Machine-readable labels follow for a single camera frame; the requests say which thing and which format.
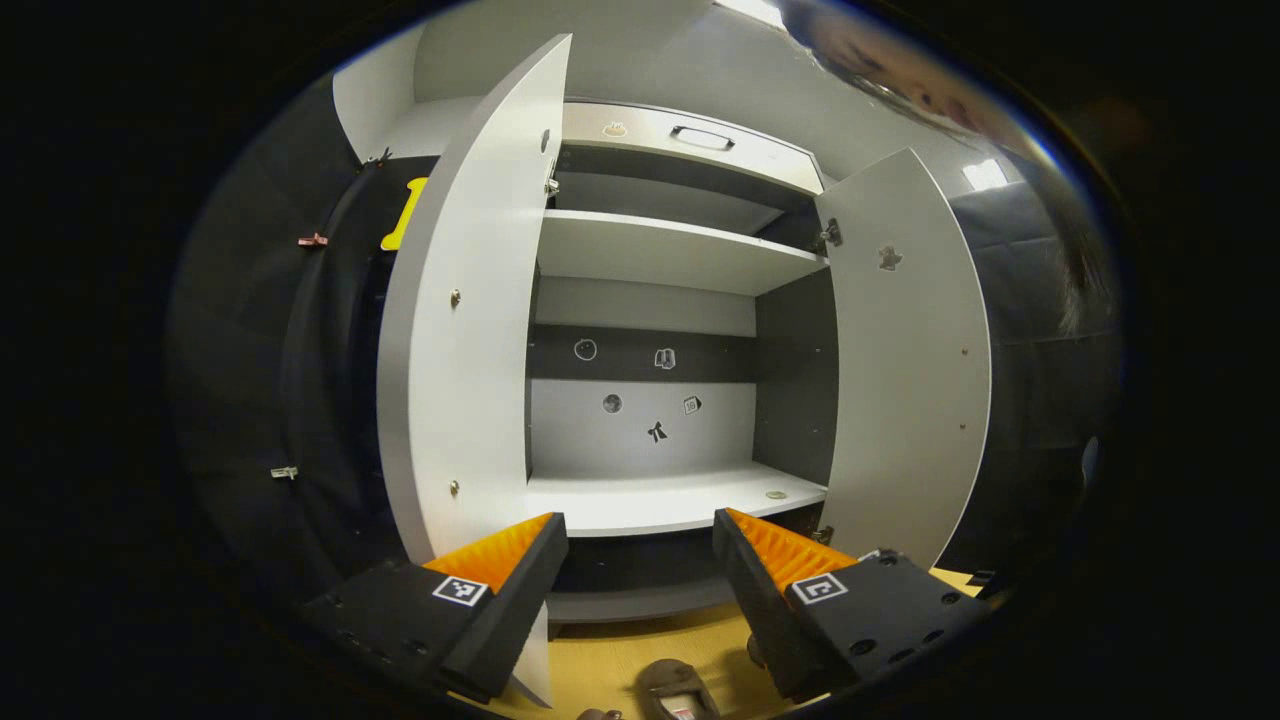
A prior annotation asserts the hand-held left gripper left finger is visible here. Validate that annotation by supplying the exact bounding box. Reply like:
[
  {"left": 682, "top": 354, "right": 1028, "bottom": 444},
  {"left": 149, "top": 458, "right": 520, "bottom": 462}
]
[{"left": 300, "top": 512, "right": 569, "bottom": 704}]

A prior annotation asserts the white cabinet drawer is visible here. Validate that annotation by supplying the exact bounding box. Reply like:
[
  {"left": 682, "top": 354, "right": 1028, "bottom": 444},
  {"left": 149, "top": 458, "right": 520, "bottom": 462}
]
[{"left": 560, "top": 100, "right": 826, "bottom": 196}]

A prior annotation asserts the white thin cabinet shelf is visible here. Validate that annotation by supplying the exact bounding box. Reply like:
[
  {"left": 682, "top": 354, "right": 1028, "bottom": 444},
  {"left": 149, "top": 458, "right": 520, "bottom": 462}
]
[{"left": 537, "top": 208, "right": 829, "bottom": 297}]

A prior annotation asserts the ceiling light strip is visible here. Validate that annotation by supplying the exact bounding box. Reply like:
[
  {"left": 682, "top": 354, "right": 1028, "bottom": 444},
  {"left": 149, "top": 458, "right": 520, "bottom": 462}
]
[{"left": 715, "top": 0, "right": 786, "bottom": 29}]

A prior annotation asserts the white thick cabinet shelf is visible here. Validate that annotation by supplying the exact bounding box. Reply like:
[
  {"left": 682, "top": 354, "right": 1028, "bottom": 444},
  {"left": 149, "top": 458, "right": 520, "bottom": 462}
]
[{"left": 525, "top": 460, "right": 829, "bottom": 538}]

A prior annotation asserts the white cabinet door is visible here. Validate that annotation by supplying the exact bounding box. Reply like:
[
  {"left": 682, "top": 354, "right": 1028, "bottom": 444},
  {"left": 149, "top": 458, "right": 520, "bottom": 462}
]
[
  {"left": 377, "top": 33, "right": 573, "bottom": 708},
  {"left": 813, "top": 148, "right": 993, "bottom": 571}
]

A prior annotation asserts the person's head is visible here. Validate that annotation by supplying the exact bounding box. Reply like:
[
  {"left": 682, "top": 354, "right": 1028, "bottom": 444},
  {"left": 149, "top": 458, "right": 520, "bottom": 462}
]
[{"left": 775, "top": 0, "right": 1041, "bottom": 151}]

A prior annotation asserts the brown fuzzy shoe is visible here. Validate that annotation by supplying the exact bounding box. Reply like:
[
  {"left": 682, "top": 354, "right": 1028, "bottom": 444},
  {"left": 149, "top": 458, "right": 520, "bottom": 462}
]
[{"left": 636, "top": 658, "right": 723, "bottom": 720}]

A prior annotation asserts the white shoe cabinet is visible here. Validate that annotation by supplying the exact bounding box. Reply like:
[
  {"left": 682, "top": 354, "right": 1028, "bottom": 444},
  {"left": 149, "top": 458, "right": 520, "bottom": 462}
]
[{"left": 377, "top": 33, "right": 993, "bottom": 708}]

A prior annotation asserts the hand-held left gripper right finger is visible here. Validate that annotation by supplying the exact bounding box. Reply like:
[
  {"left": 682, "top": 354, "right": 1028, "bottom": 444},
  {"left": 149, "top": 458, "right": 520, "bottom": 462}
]
[{"left": 713, "top": 507, "right": 991, "bottom": 704}]

